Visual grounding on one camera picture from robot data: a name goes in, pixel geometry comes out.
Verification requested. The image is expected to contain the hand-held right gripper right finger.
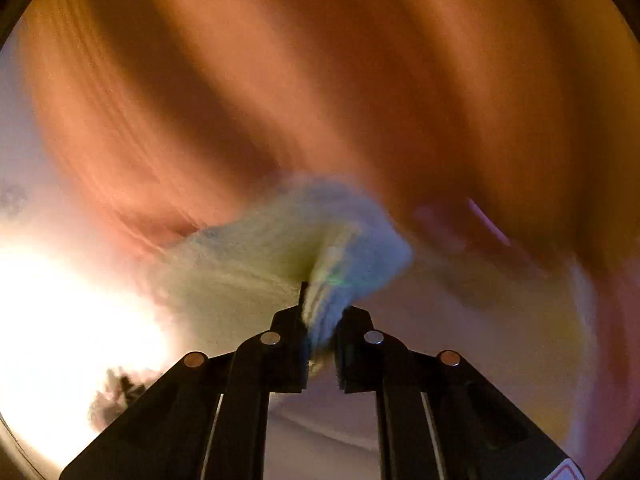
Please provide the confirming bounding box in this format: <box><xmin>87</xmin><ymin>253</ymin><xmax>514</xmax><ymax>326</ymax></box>
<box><xmin>334</xmin><ymin>305</ymin><xmax>583</xmax><ymax>480</ymax></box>

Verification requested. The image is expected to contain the pale yellow small garment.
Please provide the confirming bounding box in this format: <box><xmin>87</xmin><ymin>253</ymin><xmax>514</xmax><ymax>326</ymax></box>
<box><xmin>150</xmin><ymin>174</ymin><xmax>416</xmax><ymax>373</ymax></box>

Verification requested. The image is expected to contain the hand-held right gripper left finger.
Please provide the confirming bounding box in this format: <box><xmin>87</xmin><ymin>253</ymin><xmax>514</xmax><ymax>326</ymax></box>
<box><xmin>59</xmin><ymin>281</ymin><xmax>312</xmax><ymax>480</ymax></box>

